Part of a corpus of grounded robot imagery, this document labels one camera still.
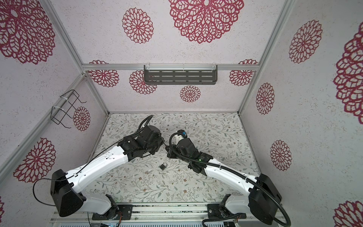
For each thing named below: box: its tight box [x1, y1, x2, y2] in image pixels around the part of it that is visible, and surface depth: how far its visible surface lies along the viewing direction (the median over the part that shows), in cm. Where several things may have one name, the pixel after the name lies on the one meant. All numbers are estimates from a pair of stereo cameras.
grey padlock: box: [159, 162, 168, 171], surface depth 92 cm
